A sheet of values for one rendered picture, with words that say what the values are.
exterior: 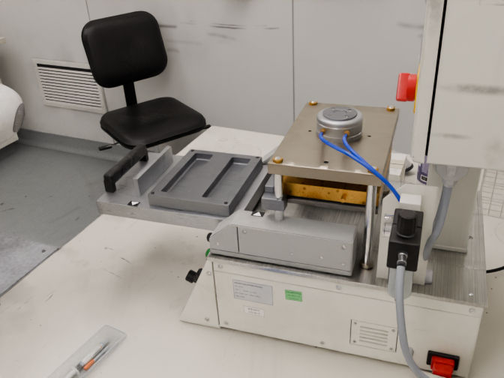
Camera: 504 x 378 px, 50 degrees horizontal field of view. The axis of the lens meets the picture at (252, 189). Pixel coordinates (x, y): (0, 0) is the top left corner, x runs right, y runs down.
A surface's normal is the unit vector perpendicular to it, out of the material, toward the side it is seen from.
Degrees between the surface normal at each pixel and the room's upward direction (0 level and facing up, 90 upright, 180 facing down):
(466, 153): 90
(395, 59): 90
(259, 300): 90
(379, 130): 0
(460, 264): 0
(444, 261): 0
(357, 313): 90
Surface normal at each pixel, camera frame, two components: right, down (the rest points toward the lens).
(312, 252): -0.32, 0.49
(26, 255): -0.05, -0.86
